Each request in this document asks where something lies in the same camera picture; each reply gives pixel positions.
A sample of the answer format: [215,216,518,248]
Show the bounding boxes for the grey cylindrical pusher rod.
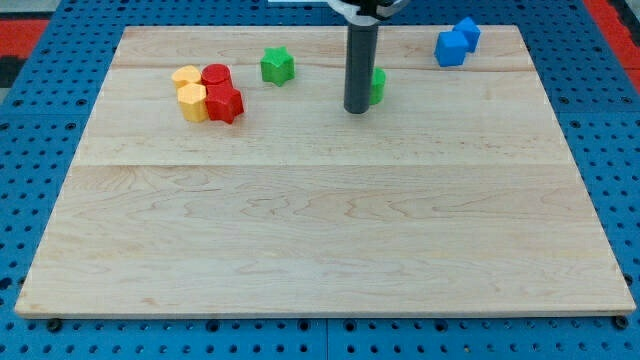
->
[344,24,378,114]

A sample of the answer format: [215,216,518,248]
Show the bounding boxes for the green circle block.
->
[369,67,386,105]

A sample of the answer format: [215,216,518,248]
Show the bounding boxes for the blue cube block rear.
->
[453,17,481,53]

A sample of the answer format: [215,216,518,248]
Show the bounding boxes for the red circle block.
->
[201,63,233,87]

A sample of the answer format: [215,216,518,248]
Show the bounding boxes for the blue cube block front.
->
[434,31,468,67]

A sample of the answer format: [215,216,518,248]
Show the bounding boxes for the yellow hexagon block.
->
[177,83,208,122]

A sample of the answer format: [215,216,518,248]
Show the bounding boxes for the green star block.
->
[260,46,295,87]

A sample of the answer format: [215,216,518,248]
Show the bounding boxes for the blue cube block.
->
[434,31,468,67]
[453,17,481,53]

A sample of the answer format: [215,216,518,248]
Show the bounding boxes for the yellow heart block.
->
[171,65,201,90]

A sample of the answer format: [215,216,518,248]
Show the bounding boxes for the red star block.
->
[205,85,244,124]

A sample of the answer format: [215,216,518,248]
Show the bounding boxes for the light wooden board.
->
[15,25,636,319]

